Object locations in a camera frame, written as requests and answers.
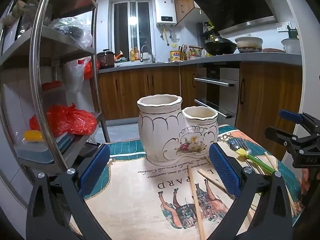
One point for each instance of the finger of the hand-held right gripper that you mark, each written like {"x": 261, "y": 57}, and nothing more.
{"x": 290, "y": 116}
{"x": 282, "y": 136}

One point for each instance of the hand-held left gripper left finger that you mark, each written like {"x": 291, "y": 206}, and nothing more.
{"x": 95, "y": 170}

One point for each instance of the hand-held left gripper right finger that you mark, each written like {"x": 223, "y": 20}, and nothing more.
{"x": 223, "y": 166}

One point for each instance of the white floral ceramic utensil holder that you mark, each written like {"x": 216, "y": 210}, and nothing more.
{"x": 160, "y": 130}

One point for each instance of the person's right hand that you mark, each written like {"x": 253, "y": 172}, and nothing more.
{"x": 305, "y": 180}

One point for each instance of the metal fork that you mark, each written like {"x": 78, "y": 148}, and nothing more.
{"x": 243, "y": 145}

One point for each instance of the large red plastic bag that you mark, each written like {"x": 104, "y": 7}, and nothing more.
{"x": 67, "y": 122}

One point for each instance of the printed horse tablecloth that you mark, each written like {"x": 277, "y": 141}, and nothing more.
{"x": 150, "y": 200}

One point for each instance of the plastic container with yellow lid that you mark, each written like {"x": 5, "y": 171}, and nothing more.
{"x": 33, "y": 145}

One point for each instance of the white metal bowl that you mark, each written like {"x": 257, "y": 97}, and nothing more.
{"x": 290, "y": 46}

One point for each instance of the grey countertop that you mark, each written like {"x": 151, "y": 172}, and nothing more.
{"x": 250, "y": 58}

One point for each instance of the built-in oven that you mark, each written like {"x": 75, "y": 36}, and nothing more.
{"x": 217, "y": 90}

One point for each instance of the white clay pot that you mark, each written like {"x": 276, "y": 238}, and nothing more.
{"x": 248, "y": 44}

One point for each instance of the wooden base cabinets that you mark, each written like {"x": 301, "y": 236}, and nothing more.
{"x": 130, "y": 90}

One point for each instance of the white plastic bag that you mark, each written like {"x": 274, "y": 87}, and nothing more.
{"x": 73, "y": 77}

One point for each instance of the black wok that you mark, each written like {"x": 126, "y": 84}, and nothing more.
{"x": 220, "y": 47}

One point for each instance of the small red plastic bag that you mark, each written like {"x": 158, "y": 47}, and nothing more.
{"x": 88, "y": 68}

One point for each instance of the dark pressure cooker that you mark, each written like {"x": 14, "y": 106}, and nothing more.
{"x": 105, "y": 60}

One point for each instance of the knife and scissors holder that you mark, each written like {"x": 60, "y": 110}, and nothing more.
{"x": 183, "y": 53}

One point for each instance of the yellow tin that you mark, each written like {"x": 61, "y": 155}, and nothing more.
{"x": 175, "y": 55}

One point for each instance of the yellow bottles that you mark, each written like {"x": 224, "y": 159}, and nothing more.
{"x": 134, "y": 54}

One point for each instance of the black range hood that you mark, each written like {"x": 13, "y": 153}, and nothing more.
{"x": 232, "y": 2}

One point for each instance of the metal faucet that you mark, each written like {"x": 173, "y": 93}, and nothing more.
{"x": 146, "y": 51}

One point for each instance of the metal shelf rack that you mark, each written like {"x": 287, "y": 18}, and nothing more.
{"x": 35, "y": 55}

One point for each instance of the clear plastic bag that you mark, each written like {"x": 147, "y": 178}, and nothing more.
{"x": 72, "y": 30}

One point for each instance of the kitchen window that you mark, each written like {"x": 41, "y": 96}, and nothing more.
{"x": 132, "y": 30}

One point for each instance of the white water heater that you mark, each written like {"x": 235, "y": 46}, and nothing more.
{"x": 165, "y": 11}

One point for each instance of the wall power outlet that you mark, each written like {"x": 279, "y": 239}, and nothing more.
{"x": 283, "y": 27}

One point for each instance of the black wall spice rack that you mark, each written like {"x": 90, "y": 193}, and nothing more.
{"x": 206, "y": 31}

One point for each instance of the wooden wall cabinets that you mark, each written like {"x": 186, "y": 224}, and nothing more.
{"x": 183, "y": 2}

